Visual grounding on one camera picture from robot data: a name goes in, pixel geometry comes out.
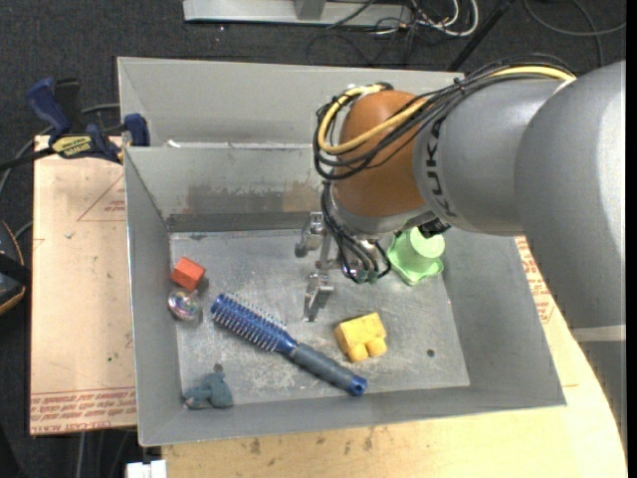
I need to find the shiny iridescent spinning top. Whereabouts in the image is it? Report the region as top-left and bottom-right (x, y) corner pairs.
(166, 288), (203, 324)

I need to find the yellow toy building block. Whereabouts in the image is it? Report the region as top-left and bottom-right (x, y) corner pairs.
(333, 312), (389, 364)

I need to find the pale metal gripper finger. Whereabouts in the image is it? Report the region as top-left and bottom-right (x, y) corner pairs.
(302, 270), (336, 324)
(294, 211), (325, 260)

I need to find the grey-blue toy animal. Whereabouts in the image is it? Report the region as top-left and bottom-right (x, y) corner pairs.
(181, 362), (236, 411)

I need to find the blue hairbrush with grey handle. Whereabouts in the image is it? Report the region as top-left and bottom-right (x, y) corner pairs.
(209, 292), (369, 398)

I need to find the orange-red cube block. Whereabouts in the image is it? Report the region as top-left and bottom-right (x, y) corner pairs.
(169, 256), (207, 291)

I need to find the grey metal bin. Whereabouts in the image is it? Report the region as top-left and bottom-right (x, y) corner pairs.
(116, 56), (568, 448)

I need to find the light green plastic cup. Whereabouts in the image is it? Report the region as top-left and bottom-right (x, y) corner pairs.
(386, 227), (446, 287)

